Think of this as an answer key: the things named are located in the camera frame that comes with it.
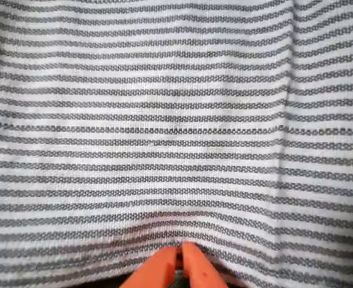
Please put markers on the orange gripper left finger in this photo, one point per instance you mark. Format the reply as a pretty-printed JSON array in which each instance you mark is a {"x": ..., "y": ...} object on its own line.
[{"x": 161, "y": 270}]

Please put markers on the black desk mat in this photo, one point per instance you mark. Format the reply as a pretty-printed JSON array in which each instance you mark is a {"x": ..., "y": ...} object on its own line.
[{"x": 110, "y": 285}]

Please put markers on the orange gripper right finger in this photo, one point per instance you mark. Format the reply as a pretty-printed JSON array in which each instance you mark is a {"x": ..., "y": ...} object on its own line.
[{"x": 199, "y": 270}]

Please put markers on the grey white striped cloth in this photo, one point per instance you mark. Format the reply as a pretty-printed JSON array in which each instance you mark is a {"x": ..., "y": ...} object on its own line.
[{"x": 176, "y": 120}]

